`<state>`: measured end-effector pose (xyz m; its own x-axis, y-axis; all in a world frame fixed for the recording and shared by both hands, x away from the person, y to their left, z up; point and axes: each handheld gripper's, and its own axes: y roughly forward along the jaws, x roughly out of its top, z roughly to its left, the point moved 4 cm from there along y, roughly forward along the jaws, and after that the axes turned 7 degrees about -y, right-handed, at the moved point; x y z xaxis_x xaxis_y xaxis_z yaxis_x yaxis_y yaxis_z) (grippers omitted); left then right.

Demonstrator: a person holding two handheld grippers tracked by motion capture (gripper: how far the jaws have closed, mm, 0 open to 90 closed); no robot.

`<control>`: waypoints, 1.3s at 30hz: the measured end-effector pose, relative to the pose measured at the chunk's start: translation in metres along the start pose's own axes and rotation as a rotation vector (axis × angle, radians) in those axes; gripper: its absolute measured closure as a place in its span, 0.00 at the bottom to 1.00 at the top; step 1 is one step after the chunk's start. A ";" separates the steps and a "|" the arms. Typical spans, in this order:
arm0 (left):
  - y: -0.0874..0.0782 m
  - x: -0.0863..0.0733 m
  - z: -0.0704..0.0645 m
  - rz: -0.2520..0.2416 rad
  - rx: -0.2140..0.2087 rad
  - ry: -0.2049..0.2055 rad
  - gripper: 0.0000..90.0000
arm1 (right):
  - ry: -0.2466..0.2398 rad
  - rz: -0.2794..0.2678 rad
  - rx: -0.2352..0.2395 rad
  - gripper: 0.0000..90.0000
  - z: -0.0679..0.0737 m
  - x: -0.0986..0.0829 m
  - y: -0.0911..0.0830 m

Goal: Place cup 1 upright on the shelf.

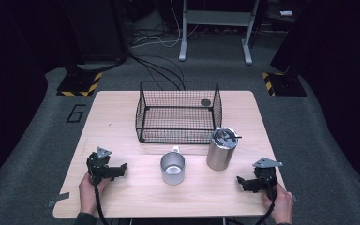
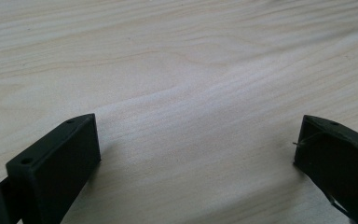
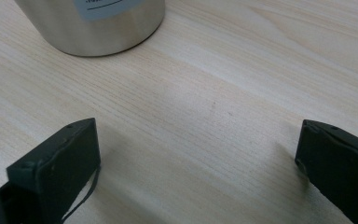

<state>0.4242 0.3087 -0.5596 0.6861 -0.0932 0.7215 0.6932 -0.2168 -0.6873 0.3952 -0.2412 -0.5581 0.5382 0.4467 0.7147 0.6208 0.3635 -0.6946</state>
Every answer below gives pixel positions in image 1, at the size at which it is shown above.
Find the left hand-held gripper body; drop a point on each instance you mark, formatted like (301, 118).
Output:
(98, 167)

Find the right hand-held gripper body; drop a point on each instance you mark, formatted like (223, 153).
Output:
(266, 178)

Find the steel tumbler with lid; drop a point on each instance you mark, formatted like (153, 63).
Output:
(218, 156)

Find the dark drinking straw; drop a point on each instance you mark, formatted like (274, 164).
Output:
(235, 137)

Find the person's left hand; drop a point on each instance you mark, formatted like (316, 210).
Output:
(89, 197)

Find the person's right hand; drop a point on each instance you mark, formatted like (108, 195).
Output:
(282, 206)

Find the grey tape strip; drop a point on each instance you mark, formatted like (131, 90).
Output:
(61, 197)

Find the hazard striped stand base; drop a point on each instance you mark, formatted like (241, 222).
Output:
(78, 84)
(286, 85)

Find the dark round table grommet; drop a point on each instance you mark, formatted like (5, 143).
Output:
(206, 102)

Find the small white box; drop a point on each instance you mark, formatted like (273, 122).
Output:
(286, 13)

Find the grey metal desk frame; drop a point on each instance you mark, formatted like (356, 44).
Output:
(218, 18)

